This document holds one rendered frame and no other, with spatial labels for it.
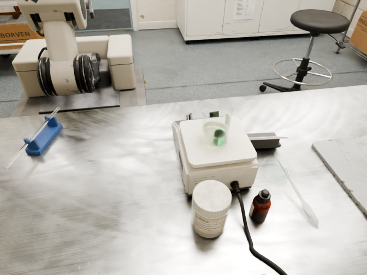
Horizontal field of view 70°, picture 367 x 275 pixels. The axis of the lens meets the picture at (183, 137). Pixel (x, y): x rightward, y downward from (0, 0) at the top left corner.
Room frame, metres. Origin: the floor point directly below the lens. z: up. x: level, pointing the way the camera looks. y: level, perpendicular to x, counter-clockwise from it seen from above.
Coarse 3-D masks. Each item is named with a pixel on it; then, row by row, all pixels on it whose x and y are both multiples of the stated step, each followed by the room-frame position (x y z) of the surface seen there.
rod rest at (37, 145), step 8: (56, 120) 0.48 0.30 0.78; (48, 128) 0.47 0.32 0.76; (56, 128) 0.47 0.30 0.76; (40, 136) 0.44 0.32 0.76; (48, 136) 0.44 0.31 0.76; (32, 144) 0.40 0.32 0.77; (40, 144) 0.42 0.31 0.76; (48, 144) 0.43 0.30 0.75; (32, 152) 0.40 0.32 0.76; (40, 152) 0.40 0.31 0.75
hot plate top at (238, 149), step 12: (192, 120) 0.41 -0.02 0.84; (192, 132) 0.37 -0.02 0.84; (240, 132) 0.38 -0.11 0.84; (192, 144) 0.34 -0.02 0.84; (228, 144) 0.34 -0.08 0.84; (240, 144) 0.34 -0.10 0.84; (192, 156) 0.31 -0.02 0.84; (204, 156) 0.31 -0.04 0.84; (216, 156) 0.31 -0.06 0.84; (228, 156) 0.31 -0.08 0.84; (240, 156) 0.31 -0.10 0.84; (252, 156) 0.31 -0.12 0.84
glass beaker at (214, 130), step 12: (204, 108) 0.37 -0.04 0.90; (216, 108) 0.38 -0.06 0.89; (228, 108) 0.37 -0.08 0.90; (204, 120) 0.34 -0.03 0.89; (216, 120) 0.33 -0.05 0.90; (228, 120) 0.34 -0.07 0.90; (204, 132) 0.34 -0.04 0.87; (216, 132) 0.33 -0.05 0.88; (228, 132) 0.34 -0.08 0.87; (204, 144) 0.34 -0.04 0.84; (216, 144) 0.33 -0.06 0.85
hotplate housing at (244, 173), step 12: (180, 132) 0.39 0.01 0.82; (180, 144) 0.36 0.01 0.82; (180, 156) 0.35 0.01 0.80; (180, 168) 0.35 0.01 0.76; (192, 168) 0.30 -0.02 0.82; (204, 168) 0.30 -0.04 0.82; (216, 168) 0.30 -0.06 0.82; (228, 168) 0.30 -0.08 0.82; (240, 168) 0.31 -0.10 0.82; (252, 168) 0.31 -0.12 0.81; (192, 180) 0.29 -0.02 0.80; (204, 180) 0.29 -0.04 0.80; (216, 180) 0.29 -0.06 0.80; (228, 180) 0.30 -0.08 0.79; (240, 180) 0.30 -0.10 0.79; (252, 180) 0.31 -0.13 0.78; (192, 192) 0.29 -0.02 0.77
